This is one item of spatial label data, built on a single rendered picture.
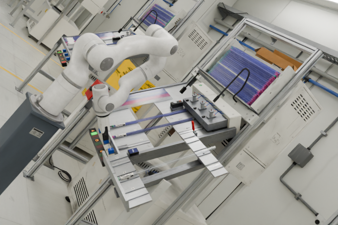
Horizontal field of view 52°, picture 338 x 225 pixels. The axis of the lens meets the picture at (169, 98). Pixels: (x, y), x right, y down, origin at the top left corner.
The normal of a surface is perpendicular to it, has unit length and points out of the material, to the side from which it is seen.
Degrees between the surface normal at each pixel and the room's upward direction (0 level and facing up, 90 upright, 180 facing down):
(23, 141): 90
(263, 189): 90
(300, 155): 90
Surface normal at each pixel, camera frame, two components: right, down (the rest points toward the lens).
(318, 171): -0.63, -0.51
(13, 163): 0.44, 0.47
